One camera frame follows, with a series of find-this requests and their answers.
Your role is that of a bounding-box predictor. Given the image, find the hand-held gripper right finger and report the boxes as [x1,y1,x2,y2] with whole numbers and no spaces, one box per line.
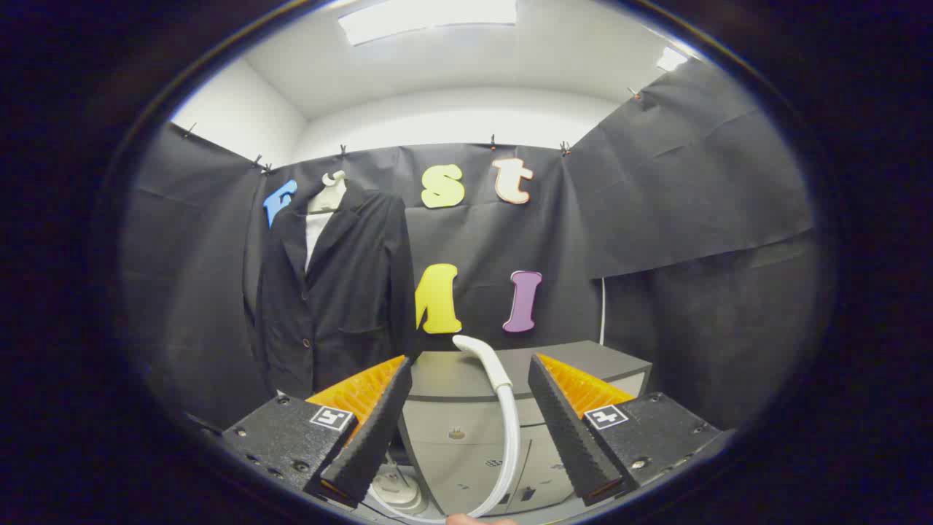
[528,354,722,508]

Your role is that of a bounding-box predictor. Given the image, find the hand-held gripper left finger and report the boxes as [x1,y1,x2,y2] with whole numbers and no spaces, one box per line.
[221,355,413,510]

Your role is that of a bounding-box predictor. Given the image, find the white garment steamer base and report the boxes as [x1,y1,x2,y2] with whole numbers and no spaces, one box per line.
[372,467,431,515]

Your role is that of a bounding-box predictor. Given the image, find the black suit jacket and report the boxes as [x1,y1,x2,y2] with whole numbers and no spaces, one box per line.
[244,186,418,400]

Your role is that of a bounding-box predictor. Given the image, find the grey cabinet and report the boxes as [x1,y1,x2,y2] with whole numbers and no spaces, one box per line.
[397,340,653,520]

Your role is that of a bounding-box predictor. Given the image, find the black backdrop cloth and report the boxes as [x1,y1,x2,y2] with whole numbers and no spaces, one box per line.
[120,62,824,438]

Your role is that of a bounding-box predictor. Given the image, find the white mannequin torso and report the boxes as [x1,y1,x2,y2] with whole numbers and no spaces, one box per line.
[304,171,348,272]

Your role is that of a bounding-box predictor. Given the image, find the row of small backdrop clips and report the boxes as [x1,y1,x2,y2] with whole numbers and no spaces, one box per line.
[182,86,644,174]

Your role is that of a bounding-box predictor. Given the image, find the large ceiling light panel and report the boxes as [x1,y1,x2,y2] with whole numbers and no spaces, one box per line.
[337,0,518,47]

